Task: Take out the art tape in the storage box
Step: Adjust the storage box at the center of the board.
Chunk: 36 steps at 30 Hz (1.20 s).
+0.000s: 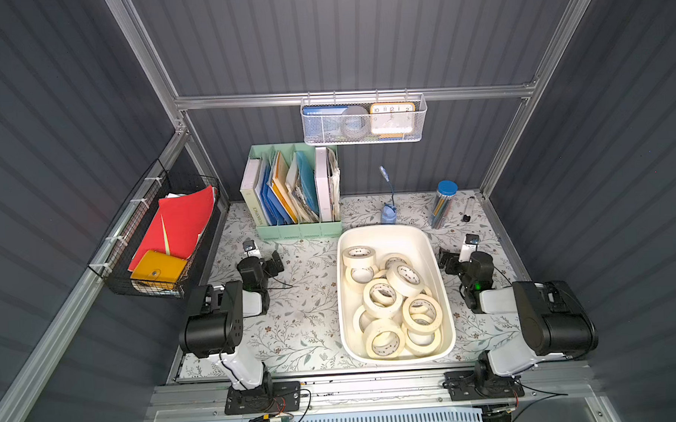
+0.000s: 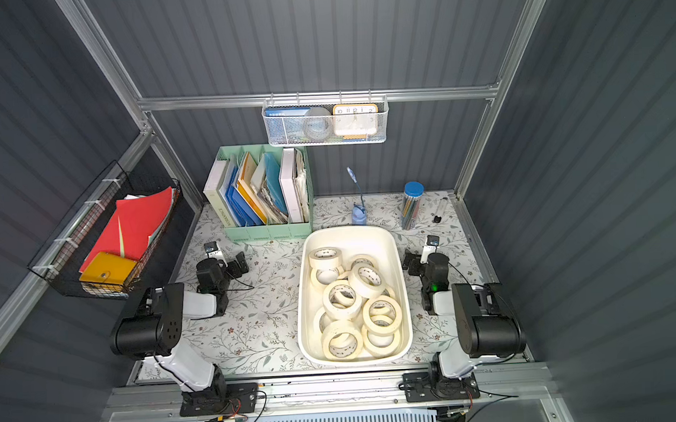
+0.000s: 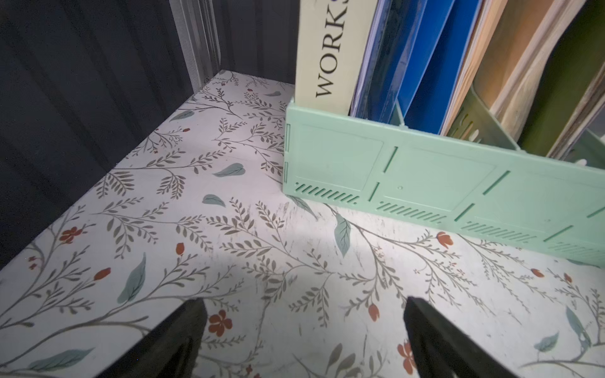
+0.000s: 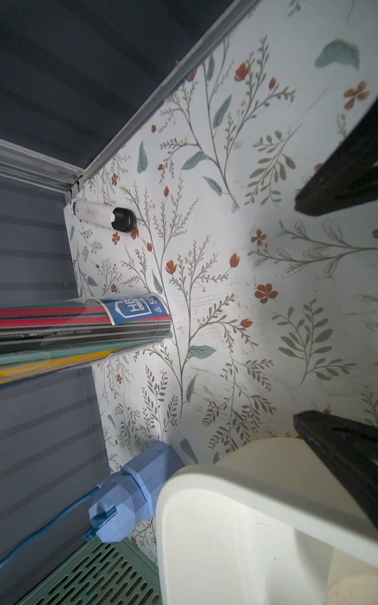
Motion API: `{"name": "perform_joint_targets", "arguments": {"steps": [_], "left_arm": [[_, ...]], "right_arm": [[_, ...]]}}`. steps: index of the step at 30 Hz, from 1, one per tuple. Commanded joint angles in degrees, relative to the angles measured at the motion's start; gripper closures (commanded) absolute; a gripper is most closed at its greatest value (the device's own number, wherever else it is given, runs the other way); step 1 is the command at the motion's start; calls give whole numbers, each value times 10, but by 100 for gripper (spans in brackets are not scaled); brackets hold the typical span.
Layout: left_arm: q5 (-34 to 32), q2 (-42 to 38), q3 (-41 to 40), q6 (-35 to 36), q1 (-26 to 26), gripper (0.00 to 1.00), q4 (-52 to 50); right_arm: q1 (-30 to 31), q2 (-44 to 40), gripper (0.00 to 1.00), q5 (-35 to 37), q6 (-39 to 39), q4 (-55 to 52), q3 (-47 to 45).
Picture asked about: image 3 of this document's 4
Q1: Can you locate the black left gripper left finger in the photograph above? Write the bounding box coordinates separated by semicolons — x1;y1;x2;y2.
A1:
99;299;208;377

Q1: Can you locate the blue folder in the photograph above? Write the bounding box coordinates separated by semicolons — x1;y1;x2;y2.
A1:
350;1;483;135

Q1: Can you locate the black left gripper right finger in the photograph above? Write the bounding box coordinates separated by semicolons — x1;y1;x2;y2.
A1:
403;297;514;378

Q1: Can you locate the mint green file organizer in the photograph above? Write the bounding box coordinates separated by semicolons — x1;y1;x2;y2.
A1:
283;91;604;266

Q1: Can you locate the green folder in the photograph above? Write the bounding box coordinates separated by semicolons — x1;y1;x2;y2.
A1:
518;1;604;157

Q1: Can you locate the tan paper folder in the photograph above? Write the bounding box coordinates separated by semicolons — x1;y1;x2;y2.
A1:
441;1;584;140

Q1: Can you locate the floral patterned table mat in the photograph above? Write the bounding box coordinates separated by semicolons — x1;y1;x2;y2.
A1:
1;71;604;377

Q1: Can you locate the cream book with black lettering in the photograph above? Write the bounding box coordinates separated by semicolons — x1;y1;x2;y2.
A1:
294;0;378;115

